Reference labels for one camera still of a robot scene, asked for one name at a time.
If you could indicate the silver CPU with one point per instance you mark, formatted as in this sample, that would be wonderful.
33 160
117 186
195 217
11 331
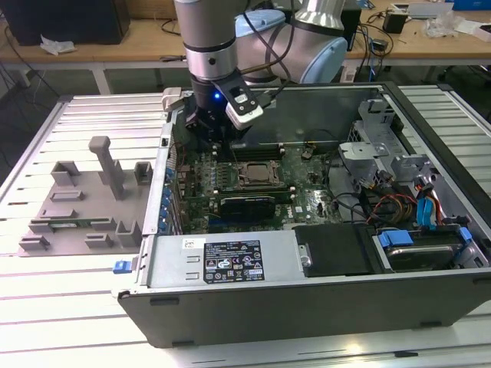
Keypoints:
259 171

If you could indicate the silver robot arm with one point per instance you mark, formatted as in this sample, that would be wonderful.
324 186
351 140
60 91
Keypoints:
207 38

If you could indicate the CPU socket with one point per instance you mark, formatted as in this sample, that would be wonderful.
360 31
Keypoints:
241 184

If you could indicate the black RAM slot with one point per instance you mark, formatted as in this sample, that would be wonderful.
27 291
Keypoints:
261 151
261 188
261 158
261 147
284 196
261 192
261 154

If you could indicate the black graphics card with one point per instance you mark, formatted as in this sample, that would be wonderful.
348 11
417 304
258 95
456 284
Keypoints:
247 209

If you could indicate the round coin cell battery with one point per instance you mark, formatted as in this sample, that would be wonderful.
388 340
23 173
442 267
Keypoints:
307 154

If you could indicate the long wooden desk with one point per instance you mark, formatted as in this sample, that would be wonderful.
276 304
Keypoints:
115 50

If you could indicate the green motherboard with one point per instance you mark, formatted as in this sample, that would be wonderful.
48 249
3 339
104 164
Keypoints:
318 199

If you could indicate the silver power supply box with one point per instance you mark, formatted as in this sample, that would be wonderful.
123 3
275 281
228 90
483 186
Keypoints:
172 264

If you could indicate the silver metal drive cage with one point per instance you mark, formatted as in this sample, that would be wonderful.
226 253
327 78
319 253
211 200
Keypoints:
364 150

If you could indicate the grey parts rack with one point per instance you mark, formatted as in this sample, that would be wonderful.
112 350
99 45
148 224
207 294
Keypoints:
88 222

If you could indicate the white crumpled paper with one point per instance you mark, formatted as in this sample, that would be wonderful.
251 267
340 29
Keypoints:
57 45

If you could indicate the black computer tower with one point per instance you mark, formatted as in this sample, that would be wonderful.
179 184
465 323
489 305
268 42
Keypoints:
65 19

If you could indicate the blue case latch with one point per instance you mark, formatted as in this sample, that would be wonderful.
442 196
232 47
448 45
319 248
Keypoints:
122 267

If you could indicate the green RAM stick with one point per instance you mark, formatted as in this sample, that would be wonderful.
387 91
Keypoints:
71 223

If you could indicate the black drive bay cover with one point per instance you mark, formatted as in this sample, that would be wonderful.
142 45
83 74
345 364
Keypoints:
333 249

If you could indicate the black power adapter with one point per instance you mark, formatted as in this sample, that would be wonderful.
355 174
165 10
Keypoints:
394 22

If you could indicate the black grey PC case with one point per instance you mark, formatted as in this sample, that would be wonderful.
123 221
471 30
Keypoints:
268 314

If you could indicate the clear crumpled plastic bag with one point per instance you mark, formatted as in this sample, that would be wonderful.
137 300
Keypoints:
441 25

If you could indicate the hard disk in blue carrier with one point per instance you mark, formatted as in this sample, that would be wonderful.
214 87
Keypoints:
418 257

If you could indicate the white flat box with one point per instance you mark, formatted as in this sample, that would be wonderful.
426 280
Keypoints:
475 28

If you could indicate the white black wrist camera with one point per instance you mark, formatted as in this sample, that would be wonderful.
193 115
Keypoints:
245 111

